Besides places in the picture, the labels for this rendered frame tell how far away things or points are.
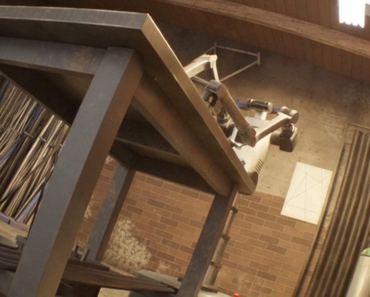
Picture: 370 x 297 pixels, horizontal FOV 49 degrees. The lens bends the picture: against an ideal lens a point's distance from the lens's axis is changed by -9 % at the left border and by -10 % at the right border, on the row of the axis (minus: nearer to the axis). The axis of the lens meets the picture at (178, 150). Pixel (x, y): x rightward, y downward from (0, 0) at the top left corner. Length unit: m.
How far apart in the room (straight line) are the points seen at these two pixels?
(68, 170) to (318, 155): 3.98
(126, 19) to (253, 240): 3.84
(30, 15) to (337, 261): 3.53
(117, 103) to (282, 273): 3.71
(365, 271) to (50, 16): 2.81
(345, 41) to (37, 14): 3.57
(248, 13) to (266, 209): 2.07
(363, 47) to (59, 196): 3.72
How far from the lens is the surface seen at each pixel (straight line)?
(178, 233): 4.86
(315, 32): 4.45
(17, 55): 1.34
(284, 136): 2.69
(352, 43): 4.39
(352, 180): 4.35
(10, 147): 5.83
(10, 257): 1.19
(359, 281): 3.33
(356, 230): 4.22
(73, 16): 1.11
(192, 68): 2.34
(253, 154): 2.65
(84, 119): 1.05
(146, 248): 4.96
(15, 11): 1.27
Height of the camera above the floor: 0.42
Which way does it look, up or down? 12 degrees up
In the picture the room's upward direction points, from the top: 21 degrees clockwise
